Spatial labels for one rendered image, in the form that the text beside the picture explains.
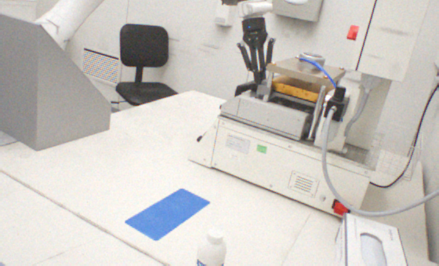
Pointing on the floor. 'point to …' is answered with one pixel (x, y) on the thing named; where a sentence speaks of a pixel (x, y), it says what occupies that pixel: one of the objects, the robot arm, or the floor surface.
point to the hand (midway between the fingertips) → (260, 81)
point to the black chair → (156, 43)
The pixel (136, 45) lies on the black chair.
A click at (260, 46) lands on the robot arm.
